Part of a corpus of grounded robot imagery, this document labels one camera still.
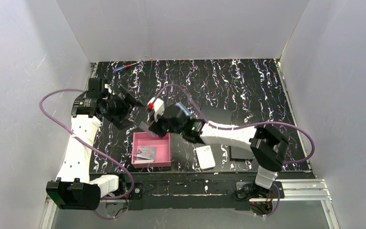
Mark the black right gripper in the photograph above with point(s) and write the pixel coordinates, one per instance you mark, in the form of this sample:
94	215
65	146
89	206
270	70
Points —
158	123

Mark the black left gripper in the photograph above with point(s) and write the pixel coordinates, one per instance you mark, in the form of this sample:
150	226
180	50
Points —
123	106

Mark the blue leather card holder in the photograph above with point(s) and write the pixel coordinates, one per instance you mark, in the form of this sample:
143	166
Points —
185	110

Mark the single grey credit card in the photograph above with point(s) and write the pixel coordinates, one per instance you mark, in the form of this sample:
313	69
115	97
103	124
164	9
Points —
145	127

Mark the pink plastic tray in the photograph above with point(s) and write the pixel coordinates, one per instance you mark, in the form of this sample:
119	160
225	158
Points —
162	144

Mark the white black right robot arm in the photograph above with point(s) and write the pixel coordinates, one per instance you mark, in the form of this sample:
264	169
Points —
264	141

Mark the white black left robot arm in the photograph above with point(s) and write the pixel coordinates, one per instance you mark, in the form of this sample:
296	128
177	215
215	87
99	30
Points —
72	187

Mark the loose VIP card in tray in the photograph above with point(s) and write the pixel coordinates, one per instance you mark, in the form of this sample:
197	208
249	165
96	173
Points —
147	152

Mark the stack of grey cards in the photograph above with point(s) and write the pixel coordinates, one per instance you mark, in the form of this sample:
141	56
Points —
143	161

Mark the white small box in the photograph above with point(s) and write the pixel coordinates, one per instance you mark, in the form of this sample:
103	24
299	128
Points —
205	157

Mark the flat black rectangular box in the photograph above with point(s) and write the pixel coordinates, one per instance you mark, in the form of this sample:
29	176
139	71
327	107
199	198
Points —
240	154

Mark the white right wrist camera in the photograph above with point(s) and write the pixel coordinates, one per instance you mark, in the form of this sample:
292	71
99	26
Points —
156	108

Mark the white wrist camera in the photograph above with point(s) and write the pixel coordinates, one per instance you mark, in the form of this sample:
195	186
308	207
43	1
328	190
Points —
107	89
156	108

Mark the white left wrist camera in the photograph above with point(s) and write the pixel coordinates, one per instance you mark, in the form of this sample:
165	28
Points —
107	89

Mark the blue red handled screwdriver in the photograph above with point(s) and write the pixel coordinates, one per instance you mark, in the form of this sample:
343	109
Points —
123	67

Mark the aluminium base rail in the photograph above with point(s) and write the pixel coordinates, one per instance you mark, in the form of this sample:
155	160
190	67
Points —
204	204

